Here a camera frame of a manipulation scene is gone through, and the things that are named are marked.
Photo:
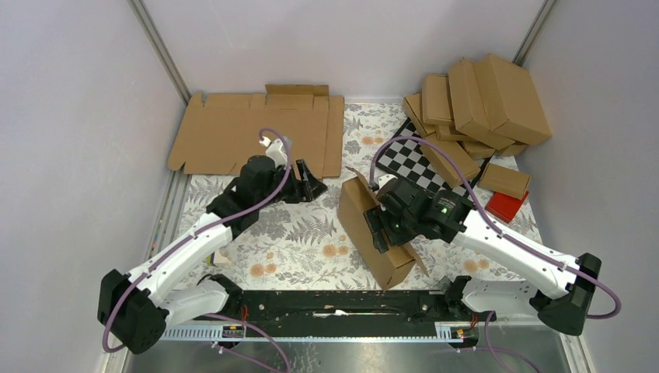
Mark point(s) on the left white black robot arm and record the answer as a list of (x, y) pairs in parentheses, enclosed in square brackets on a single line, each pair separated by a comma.
[(136, 308)]

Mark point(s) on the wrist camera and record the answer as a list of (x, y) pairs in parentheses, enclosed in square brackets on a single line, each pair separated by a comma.
[(380, 182), (276, 150)]

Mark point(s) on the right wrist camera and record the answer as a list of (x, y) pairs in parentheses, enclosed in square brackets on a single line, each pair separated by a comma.
[(380, 182)]

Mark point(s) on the stack of flat cardboard blanks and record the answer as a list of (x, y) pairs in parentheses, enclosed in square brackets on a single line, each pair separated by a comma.
[(220, 131)]

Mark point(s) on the low folded cardboard box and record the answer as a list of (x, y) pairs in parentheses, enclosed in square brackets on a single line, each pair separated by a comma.
[(476, 150)]

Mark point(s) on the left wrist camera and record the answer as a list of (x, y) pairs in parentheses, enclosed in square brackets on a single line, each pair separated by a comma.
[(276, 150)]

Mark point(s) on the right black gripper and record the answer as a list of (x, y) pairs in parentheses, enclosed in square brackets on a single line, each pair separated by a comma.
[(374, 220)]

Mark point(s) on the small cardboard box on red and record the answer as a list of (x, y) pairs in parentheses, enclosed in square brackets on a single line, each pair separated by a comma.
[(503, 180)]

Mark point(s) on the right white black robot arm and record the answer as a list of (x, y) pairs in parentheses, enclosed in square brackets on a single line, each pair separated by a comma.
[(551, 287)]

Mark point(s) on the black white chessboard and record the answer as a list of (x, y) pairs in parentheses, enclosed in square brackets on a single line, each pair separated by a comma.
[(405, 159)]

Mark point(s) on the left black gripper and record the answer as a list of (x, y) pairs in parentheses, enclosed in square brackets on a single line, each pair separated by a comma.
[(307, 189)]

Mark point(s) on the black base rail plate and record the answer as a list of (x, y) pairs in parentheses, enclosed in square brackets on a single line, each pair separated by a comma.
[(349, 314)]

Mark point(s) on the large folded cardboard box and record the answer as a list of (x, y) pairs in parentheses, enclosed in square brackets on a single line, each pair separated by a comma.
[(510, 100)]

